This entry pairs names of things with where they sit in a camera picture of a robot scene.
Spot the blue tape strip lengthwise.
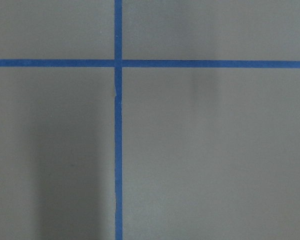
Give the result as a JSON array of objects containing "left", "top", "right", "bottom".
[{"left": 114, "top": 0, "right": 123, "bottom": 240}]

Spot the blue tape strip crosswise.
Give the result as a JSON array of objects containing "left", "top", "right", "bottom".
[{"left": 0, "top": 59, "right": 300, "bottom": 69}]

